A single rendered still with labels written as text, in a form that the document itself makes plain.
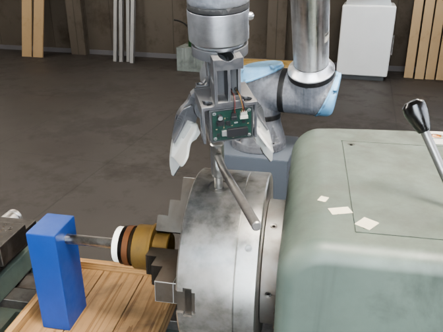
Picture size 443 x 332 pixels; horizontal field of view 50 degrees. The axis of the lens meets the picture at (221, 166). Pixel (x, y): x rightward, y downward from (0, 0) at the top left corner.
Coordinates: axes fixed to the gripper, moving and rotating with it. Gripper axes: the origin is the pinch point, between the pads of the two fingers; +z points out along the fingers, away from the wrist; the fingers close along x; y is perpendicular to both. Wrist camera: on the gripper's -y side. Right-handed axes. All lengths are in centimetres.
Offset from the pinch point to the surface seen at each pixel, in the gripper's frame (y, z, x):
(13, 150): -338, 182, -128
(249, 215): 17.7, -4.8, -0.3
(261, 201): 1.9, 6.6, 5.8
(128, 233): -9.3, 18.3, -16.1
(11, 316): -20, 46, -46
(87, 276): -26, 44, -29
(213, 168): -2.7, 2.1, -0.7
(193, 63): -631, 236, 81
